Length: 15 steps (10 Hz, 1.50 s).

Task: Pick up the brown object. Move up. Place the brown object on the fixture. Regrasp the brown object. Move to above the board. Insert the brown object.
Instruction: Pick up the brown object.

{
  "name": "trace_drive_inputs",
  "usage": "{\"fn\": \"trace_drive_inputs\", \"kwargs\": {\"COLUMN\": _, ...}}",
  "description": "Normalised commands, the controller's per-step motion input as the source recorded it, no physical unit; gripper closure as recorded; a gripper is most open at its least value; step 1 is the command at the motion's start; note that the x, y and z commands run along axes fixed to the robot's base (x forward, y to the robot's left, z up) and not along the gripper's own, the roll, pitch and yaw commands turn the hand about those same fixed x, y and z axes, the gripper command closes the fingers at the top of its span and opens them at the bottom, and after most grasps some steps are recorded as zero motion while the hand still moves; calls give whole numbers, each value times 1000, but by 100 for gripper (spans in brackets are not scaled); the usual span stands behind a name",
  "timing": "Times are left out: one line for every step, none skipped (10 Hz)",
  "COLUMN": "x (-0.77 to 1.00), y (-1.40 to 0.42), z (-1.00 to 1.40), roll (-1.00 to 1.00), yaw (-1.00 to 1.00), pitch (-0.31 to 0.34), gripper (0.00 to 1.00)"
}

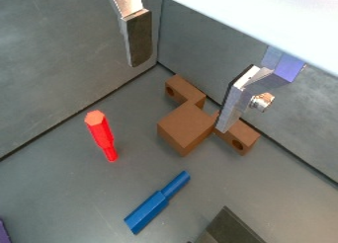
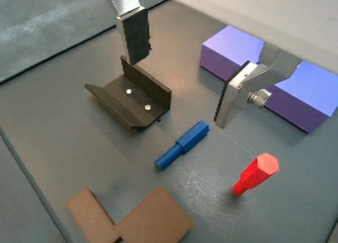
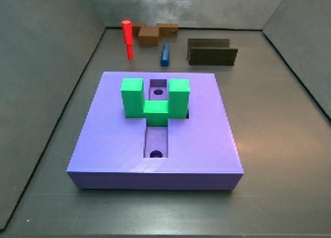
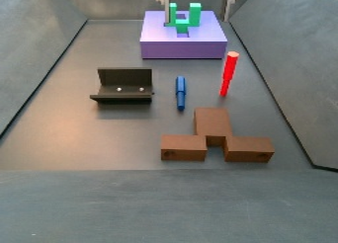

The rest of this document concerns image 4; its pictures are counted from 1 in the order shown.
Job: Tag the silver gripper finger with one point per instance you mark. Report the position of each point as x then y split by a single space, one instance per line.
165 4
227 9

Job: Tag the brown T-shaped block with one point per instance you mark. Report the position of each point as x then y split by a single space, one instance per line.
212 131

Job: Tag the green U-shaped block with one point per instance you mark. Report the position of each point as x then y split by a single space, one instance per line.
183 23

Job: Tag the purple base block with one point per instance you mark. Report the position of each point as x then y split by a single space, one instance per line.
204 41

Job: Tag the red peg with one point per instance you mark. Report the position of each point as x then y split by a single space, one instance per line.
232 55

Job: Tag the blue peg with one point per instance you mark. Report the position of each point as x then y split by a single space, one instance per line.
179 92

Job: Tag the black angle bracket fixture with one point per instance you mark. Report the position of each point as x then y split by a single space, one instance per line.
124 85

